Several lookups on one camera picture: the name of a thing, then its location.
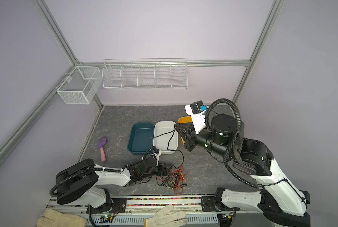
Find red cables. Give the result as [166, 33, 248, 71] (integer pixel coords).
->
[163, 166, 190, 195]

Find black cable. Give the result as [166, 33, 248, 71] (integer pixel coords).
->
[153, 128, 185, 188]

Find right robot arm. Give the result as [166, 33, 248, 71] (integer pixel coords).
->
[175, 98, 311, 227]

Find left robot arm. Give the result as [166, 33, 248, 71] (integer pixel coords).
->
[49, 155, 171, 213]

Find yellow plastic bin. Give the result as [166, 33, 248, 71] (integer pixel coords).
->
[177, 116, 192, 144]

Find white plastic bin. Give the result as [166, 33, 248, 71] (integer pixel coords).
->
[153, 121, 178, 155]

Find teal plastic bin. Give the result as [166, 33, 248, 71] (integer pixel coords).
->
[127, 122, 154, 156]

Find right white work glove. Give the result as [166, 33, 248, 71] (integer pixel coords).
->
[144, 204, 187, 227]

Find white work glove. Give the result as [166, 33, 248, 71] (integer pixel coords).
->
[36, 209, 87, 227]
[144, 204, 187, 227]

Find purple pink brush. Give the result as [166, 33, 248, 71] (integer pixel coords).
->
[98, 137, 107, 162]

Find small white mesh basket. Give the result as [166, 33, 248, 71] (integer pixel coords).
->
[57, 66, 102, 105]

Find left white work glove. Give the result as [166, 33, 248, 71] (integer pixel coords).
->
[36, 209, 87, 227]

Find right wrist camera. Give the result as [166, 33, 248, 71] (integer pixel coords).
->
[185, 100, 207, 134]

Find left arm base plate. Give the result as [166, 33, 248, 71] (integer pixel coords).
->
[86, 197, 127, 214]

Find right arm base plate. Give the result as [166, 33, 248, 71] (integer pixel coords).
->
[200, 196, 240, 212]

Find long white wire rack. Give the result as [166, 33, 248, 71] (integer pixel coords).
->
[101, 59, 188, 89]

